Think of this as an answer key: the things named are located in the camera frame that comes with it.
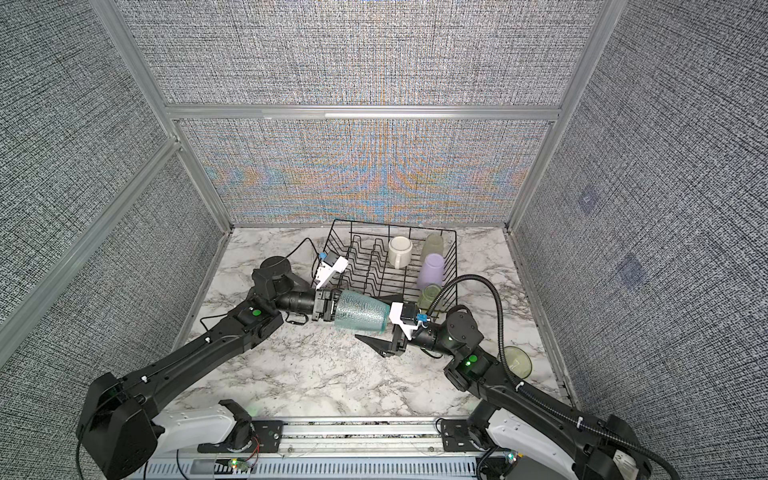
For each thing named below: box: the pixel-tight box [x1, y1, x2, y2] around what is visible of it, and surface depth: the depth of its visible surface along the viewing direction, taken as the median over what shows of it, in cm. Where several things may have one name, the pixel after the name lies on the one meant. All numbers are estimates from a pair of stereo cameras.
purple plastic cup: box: [417, 253, 445, 288], surface depth 93 cm
